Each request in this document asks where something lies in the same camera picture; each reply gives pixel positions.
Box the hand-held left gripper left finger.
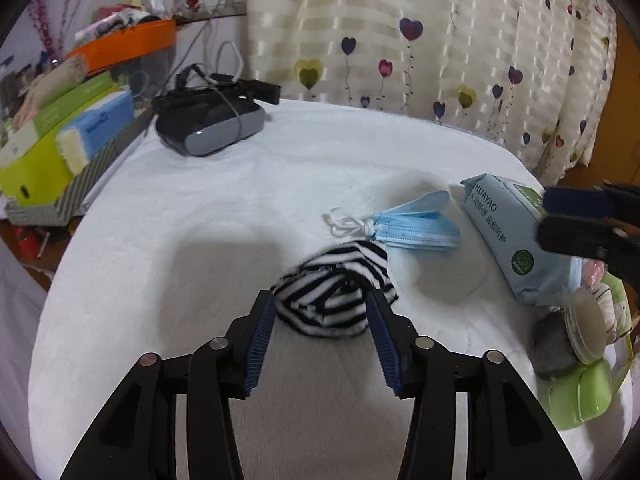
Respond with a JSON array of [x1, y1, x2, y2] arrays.
[[60, 290, 277, 480]]

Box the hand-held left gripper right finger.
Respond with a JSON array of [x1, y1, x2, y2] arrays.
[[366, 290, 583, 480]]

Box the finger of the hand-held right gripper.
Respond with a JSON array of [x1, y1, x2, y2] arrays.
[[537, 215, 640, 286], [542, 183, 640, 226]]

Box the beige bandage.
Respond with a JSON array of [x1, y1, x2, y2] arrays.
[[595, 282, 632, 345]]

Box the black white striped cloth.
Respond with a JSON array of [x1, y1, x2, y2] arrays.
[[270, 240, 400, 339]]

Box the lime green cardboard box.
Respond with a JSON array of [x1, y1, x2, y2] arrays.
[[600, 270, 638, 396]]

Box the light blue wet wipes pack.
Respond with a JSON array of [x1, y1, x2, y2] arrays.
[[459, 173, 585, 307]]

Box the dark jar with frosted lid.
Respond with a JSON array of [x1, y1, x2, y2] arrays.
[[530, 287, 609, 382]]

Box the wooden wardrobe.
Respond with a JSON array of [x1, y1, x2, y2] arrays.
[[557, 10, 640, 188]]

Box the blue face mask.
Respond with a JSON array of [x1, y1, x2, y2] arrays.
[[324, 190, 461, 252]]

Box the white plush table cover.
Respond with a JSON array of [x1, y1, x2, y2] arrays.
[[30, 97, 640, 480]]

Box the green plastic cup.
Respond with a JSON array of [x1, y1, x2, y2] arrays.
[[539, 359, 617, 432]]

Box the heart print curtain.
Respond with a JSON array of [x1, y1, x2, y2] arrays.
[[245, 0, 618, 186]]

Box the grey black VR headset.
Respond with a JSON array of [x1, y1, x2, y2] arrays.
[[151, 62, 282, 157]]

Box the striped cardboard tray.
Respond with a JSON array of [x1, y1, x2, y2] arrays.
[[4, 110, 153, 226]]

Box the red object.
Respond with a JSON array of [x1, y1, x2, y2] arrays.
[[10, 225, 53, 263]]

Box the blue white box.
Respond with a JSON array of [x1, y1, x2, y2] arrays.
[[54, 90, 136, 177]]

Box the lime file box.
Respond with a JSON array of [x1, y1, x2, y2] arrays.
[[0, 130, 75, 207]]

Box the green white carton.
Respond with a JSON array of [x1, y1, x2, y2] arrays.
[[7, 70, 114, 143]]

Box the orange tray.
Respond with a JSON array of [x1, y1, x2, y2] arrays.
[[64, 18, 178, 75]]

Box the beige cloth bundle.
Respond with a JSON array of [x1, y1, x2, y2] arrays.
[[14, 55, 90, 123]]

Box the pile of small packets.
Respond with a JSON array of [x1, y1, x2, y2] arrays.
[[75, 0, 201, 43]]

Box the purple flower branches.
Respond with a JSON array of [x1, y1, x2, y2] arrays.
[[27, 0, 68, 63]]

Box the white cable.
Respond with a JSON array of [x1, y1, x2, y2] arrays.
[[216, 40, 247, 83]]

